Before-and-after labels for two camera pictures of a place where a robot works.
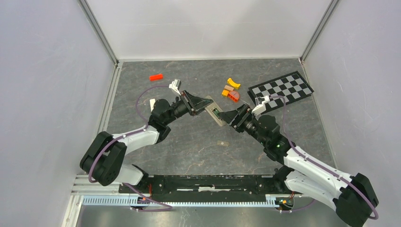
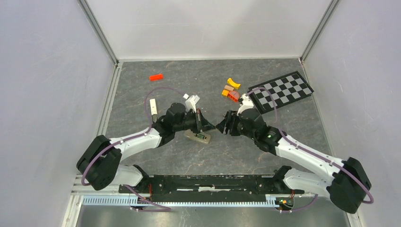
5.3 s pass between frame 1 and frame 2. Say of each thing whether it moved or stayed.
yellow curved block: stayed
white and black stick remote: stayed
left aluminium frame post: stayed
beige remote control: moved
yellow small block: stayed
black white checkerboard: stayed
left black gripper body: moved
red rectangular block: stayed
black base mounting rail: stayed
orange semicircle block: stayed
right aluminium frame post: stayed
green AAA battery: moved
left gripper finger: moved
